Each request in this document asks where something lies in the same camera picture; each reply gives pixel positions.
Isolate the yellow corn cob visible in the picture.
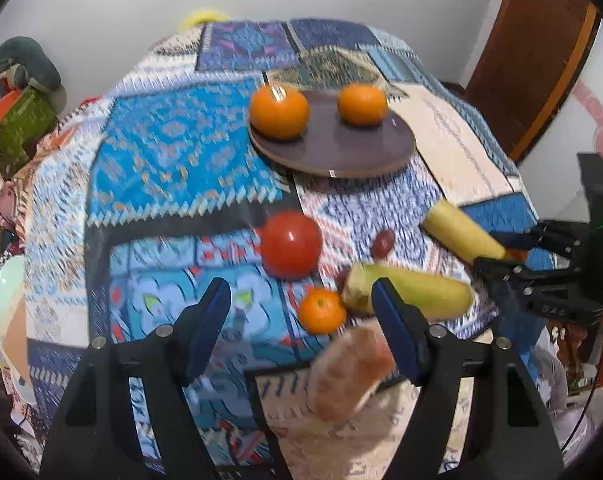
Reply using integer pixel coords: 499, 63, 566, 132
421, 198, 507, 264

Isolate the red grape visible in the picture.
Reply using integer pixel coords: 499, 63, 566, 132
334, 266, 351, 294
371, 229, 396, 260

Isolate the pomelo wedge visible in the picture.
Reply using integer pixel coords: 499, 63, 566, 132
308, 321, 396, 422

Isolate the small mandarin orange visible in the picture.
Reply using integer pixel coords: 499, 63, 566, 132
297, 288, 347, 335

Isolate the red tomato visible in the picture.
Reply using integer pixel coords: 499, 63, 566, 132
260, 210, 323, 281

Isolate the brown wooden door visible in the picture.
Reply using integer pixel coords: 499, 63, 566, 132
465, 0, 601, 162

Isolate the dark brown round plate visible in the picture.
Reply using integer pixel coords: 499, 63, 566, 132
248, 90, 416, 179

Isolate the orange on plate right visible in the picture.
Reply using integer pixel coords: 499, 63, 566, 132
337, 84, 388, 128

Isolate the blue patchwork bedspread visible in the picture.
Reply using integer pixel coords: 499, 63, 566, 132
16, 18, 537, 479

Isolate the pink doll figure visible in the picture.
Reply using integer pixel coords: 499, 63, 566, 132
0, 174, 16, 231

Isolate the large orange with sticker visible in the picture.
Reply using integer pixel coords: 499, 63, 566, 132
248, 84, 310, 141

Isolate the green cardboard box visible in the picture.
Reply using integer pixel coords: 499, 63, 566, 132
0, 88, 58, 177

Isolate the dark green plush toy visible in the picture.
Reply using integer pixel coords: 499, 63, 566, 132
0, 36, 61, 93

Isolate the yellow plush behind bed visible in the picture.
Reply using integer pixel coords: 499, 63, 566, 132
179, 9, 230, 30

